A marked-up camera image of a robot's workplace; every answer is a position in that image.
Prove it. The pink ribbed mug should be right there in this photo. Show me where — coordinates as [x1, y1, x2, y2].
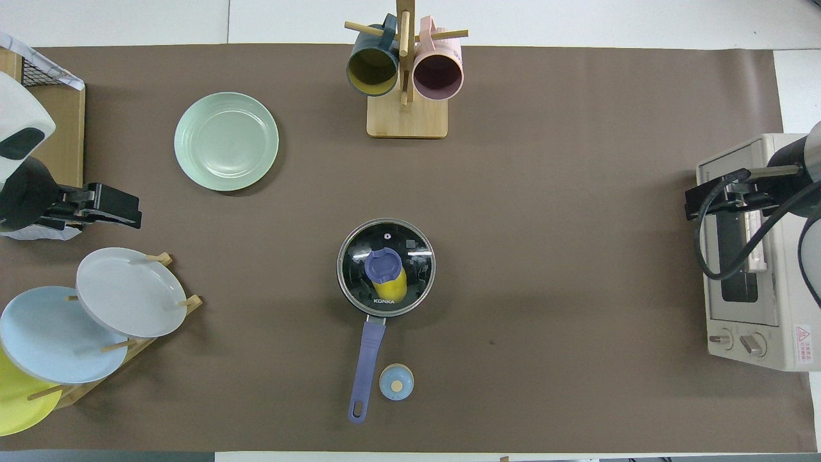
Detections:
[412, 16, 464, 101]

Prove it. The glass lid with purple knob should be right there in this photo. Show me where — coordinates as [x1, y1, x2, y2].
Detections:
[337, 219, 436, 317]

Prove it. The wooden plate rack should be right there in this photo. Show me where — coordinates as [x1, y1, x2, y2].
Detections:
[26, 252, 204, 410]

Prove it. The beige toaster oven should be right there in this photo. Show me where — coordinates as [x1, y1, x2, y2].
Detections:
[696, 133, 821, 373]

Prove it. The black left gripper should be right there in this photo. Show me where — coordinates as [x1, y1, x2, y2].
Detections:
[40, 183, 142, 230]

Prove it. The light blue plate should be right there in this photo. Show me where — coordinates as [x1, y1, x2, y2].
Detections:
[0, 286, 129, 386]

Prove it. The grey plate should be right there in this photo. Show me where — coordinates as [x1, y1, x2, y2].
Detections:
[76, 247, 189, 339]

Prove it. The brown table mat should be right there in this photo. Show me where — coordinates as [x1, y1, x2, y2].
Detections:
[0, 44, 818, 454]

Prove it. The white crumpled paper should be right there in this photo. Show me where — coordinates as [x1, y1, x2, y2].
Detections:
[0, 221, 83, 241]

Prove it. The pale green plate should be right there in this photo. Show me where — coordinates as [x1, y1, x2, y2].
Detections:
[174, 92, 280, 192]

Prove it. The wooden shelf with wire frame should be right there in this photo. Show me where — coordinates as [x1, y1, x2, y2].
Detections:
[0, 48, 86, 225]

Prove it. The yellow plate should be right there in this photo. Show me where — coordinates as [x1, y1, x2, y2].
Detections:
[0, 346, 63, 437]

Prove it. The dark teal mug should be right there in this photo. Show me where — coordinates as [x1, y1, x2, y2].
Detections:
[346, 14, 400, 98]

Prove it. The wooden mug tree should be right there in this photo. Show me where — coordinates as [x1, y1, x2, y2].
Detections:
[344, 0, 469, 139]

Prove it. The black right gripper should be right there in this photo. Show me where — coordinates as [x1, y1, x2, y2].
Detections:
[684, 168, 781, 221]

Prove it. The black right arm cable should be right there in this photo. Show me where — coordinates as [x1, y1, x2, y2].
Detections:
[698, 168, 821, 283]
[798, 218, 821, 310]

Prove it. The dark pot with purple handle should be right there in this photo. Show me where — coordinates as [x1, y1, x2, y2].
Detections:
[336, 218, 437, 424]

